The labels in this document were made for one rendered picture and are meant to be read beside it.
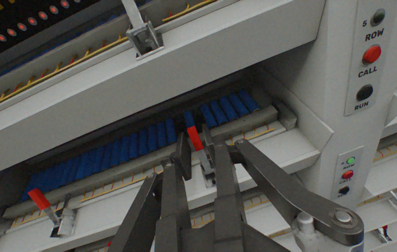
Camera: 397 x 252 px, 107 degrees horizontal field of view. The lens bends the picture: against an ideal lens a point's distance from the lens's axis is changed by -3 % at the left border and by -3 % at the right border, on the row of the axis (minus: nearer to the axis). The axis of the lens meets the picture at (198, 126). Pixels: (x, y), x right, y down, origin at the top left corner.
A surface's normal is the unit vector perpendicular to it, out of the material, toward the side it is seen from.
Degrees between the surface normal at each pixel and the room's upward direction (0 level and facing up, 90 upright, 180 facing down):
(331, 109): 90
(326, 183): 90
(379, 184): 19
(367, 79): 90
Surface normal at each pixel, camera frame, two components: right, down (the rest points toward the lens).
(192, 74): 0.23, 0.71
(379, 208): -0.29, -0.60
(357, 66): 0.12, 0.48
